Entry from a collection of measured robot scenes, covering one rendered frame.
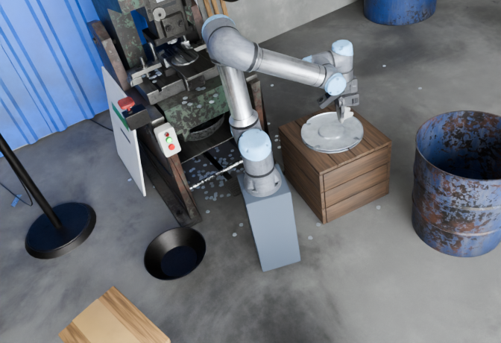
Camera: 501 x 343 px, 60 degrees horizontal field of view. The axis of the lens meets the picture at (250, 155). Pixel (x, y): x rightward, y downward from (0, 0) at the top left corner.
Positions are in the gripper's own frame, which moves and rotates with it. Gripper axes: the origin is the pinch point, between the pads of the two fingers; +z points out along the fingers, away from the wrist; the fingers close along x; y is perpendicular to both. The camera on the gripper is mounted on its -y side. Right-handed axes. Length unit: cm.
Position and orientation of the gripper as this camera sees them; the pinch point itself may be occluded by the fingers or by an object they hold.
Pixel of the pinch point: (339, 121)
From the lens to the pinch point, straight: 186.6
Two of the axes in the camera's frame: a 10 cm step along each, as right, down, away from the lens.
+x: -1.7, -6.2, 7.6
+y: 9.7, -2.3, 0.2
